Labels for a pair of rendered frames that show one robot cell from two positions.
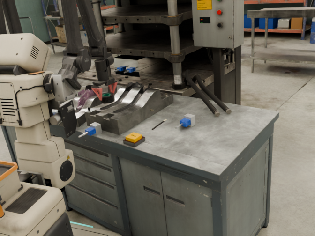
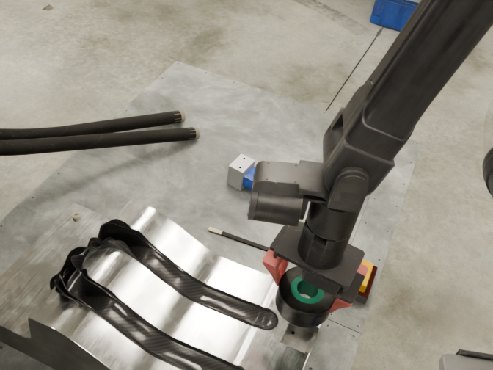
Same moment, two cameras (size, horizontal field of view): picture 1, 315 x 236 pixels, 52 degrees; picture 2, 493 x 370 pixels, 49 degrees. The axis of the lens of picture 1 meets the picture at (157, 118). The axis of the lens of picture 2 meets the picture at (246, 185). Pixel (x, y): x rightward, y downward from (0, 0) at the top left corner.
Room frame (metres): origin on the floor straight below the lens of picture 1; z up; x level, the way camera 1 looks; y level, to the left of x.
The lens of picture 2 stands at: (1.89, 0.62, 1.61)
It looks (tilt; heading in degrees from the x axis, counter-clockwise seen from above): 44 degrees down; 248
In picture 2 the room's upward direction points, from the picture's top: 8 degrees clockwise
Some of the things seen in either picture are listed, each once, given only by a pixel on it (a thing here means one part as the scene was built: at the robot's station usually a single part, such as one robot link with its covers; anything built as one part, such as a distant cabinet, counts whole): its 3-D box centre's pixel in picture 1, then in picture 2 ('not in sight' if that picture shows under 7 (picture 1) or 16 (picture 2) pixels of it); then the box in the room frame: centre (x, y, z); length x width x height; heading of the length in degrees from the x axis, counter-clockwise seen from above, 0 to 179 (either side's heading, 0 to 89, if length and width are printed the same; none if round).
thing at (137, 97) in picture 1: (126, 96); (158, 297); (1.81, 0.17, 0.92); 0.35 x 0.16 x 0.09; 140
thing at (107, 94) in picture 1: (107, 98); (305, 296); (1.62, 0.25, 0.99); 0.08 x 0.08 x 0.04
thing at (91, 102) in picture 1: (81, 101); not in sight; (1.99, 0.48, 0.86); 0.50 x 0.26 x 0.11; 157
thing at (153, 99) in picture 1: (131, 103); (154, 306); (1.82, 0.15, 0.87); 0.50 x 0.26 x 0.14; 140
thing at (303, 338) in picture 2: (109, 118); (298, 341); (1.62, 0.26, 0.87); 0.05 x 0.05 x 0.04; 50
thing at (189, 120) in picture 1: (183, 123); (260, 181); (1.55, -0.14, 0.83); 0.13 x 0.05 x 0.05; 132
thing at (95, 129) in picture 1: (88, 132); not in sight; (1.57, 0.37, 0.83); 0.13 x 0.05 x 0.05; 134
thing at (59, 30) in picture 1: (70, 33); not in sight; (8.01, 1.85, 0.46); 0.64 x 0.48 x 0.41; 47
